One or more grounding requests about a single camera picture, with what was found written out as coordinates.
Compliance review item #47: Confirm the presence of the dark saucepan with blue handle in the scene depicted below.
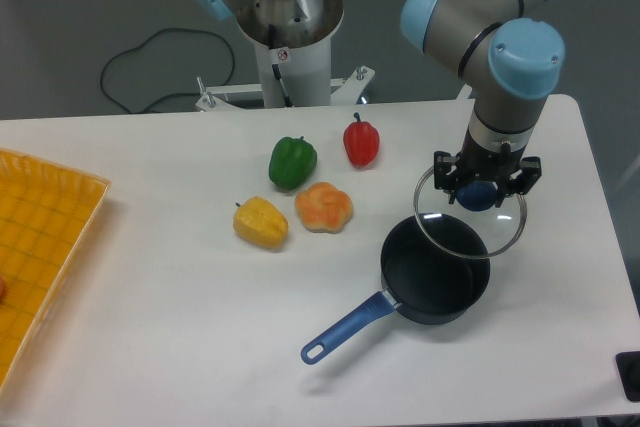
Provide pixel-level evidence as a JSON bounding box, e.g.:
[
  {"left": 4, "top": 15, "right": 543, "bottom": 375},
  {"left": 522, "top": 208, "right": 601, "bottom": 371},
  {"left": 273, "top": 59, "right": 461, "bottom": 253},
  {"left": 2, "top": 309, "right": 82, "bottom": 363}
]
[{"left": 301, "top": 214, "right": 490, "bottom": 365}]

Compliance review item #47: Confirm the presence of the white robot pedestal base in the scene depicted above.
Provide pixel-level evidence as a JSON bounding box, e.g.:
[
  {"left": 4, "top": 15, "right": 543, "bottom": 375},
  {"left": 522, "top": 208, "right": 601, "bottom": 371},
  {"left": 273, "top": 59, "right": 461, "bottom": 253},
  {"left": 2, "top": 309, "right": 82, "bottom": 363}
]
[{"left": 195, "top": 0, "right": 375, "bottom": 112}]

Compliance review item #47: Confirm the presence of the black cable on floor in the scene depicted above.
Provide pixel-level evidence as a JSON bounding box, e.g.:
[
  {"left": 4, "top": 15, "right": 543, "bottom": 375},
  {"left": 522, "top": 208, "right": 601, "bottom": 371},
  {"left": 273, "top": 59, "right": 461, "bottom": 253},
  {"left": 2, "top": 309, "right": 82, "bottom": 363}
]
[{"left": 100, "top": 27, "right": 236, "bottom": 115}]

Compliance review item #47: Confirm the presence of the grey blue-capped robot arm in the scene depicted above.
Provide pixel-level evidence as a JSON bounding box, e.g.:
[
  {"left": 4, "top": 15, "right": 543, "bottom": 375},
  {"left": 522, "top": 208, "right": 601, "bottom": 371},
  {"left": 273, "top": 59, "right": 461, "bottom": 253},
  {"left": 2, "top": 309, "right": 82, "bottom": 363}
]
[{"left": 198, "top": 0, "right": 565, "bottom": 211}]

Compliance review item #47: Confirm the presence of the green bell pepper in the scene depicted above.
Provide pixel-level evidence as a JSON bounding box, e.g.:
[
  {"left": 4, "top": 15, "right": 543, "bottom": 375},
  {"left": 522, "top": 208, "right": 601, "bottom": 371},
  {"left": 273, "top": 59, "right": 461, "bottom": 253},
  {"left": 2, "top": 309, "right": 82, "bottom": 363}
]
[{"left": 268, "top": 137, "right": 317, "bottom": 191}]

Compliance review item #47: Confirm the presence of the yellow bell pepper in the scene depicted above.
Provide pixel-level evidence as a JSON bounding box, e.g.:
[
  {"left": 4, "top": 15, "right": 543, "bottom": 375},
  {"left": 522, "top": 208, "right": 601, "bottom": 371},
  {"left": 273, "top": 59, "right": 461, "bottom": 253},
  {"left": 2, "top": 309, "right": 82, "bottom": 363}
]
[{"left": 233, "top": 196, "right": 289, "bottom": 249}]

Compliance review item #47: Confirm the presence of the yellow woven basket tray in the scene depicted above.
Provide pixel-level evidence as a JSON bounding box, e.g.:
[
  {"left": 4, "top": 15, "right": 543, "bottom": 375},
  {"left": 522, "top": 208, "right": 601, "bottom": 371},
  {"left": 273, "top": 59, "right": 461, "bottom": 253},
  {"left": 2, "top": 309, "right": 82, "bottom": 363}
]
[{"left": 1, "top": 148, "right": 111, "bottom": 387}]

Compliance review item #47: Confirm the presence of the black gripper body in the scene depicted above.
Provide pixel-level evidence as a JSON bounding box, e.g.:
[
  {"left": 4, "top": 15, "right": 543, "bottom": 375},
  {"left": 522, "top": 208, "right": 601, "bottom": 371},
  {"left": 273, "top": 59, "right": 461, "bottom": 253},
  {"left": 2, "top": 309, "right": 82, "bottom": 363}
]
[{"left": 458, "top": 131, "right": 525, "bottom": 183}]

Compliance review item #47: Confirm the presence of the red bell pepper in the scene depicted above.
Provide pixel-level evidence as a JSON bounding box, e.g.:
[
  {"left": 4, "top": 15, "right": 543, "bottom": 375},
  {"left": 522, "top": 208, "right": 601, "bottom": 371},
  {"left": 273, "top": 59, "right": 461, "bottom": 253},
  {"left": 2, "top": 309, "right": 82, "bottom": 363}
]
[{"left": 343, "top": 112, "right": 380, "bottom": 168}]

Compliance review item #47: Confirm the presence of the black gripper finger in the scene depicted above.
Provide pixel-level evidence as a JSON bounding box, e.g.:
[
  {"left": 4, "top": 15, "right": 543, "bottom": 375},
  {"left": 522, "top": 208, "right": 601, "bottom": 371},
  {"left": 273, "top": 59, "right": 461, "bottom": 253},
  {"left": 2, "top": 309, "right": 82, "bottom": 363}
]
[
  {"left": 495, "top": 156, "right": 542, "bottom": 208},
  {"left": 433, "top": 151, "right": 459, "bottom": 205}
]

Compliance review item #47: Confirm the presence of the black object at table corner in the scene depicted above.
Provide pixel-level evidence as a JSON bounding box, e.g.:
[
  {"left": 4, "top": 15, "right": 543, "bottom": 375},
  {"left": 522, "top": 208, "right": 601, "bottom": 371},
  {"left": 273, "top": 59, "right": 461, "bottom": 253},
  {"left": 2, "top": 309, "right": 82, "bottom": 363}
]
[{"left": 615, "top": 351, "right": 640, "bottom": 403}]

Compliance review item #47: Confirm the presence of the orange bell pepper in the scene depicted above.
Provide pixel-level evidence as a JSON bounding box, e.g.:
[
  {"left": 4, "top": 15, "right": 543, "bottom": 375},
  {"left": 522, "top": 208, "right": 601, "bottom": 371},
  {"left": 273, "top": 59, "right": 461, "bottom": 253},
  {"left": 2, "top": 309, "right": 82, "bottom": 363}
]
[{"left": 294, "top": 182, "right": 354, "bottom": 234}]

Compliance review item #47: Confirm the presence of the glass lid with blue knob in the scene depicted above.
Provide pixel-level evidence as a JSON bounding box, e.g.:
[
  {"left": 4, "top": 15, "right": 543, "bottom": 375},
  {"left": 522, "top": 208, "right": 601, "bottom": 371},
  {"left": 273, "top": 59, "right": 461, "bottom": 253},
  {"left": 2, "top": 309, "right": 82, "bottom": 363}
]
[{"left": 413, "top": 167, "right": 528, "bottom": 260}]

